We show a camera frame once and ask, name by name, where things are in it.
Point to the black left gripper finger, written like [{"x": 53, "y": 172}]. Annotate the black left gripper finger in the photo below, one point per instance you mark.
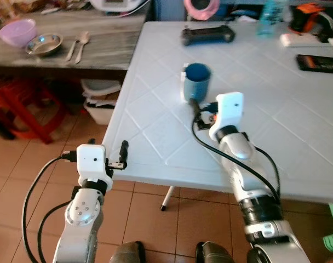
[{"x": 124, "y": 150}]

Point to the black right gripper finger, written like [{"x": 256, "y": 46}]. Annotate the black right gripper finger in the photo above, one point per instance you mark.
[{"x": 194, "y": 102}]

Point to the blue mug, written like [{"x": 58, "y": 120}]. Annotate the blue mug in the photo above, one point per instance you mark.
[{"x": 198, "y": 82}]

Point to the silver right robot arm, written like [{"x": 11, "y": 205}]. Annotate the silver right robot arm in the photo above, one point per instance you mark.
[{"x": 248, "y": 164}]

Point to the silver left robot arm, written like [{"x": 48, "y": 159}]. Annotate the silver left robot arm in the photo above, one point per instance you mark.
[{"x": 81, "y": 219}]

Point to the white plastic bin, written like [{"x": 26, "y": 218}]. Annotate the white plastic bin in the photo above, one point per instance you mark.
[{"x": 101, "y": 101}]

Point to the white table leg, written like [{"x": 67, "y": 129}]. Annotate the white table leg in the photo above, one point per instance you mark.
[{"x": 167, "y": 198}]

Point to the black game controller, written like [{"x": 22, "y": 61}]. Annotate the black game controller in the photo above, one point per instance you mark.
[{"x": 207, "y": 35}]

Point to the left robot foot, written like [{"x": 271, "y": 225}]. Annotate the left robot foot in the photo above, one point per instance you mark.
[{"x": 128, "y": 253}]

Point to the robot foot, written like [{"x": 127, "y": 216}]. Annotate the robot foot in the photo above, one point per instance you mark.
[
  {"x": 128, "y": 253},
  {"x": 214, "y": 253}
]

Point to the pink round container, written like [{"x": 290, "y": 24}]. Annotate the pink round container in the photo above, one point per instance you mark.
[{"x": 202, "y": 11}]

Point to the clear blue water bottle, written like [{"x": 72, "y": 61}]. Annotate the clear blue water bottle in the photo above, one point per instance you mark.
[{"x": 268, "y": 19}]

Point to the red plastic stool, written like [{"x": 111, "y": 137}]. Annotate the red plastic stool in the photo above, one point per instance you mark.
[{"x": 18, "y": 107}]

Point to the pale spoon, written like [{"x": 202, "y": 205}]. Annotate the pale spoon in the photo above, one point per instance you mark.
[
  {"x": 82, "y": 44},
  {"x": 72, "y": 50}
]

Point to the white power strip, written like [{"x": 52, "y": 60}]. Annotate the white power strip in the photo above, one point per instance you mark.
[{"x": 298, "y": 40}]

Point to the black flat phone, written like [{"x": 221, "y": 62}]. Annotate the black flat phone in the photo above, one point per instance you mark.
[{"x": 320, "y": 63}]

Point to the white kitchen appliance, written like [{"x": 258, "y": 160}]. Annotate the white kitchen appliance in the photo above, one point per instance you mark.
[{"x": 120, "y": 4}]

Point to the small metal bowl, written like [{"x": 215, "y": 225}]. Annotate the small metal bowl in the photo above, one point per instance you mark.
[{"x": 44, "y": 45}]

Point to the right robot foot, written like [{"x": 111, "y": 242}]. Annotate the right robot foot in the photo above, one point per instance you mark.
[{"x": 214, "y": 253}]

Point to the orange and black device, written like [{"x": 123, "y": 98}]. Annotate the orange and black device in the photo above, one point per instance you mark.
[{"x": 309, "y": 19}]

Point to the purple plastic bowl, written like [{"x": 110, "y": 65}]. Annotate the purple plastic bowl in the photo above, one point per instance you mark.
[{"x": 17, "y": 32}]

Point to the brown food packet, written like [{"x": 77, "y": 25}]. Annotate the brown food packet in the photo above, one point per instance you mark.
[{"x": 16, "y": 4}]

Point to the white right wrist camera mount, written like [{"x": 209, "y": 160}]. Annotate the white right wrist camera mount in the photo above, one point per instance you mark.
[{"x": 228, "y": 109}]

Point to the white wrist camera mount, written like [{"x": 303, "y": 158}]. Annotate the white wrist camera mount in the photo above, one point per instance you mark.
[
  {"x": 91, "y": 161},
  {"x": 228, "y": 109}
]

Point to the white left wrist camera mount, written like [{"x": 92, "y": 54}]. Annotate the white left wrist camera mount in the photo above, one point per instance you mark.
[{"x": 91, "y": 161}]

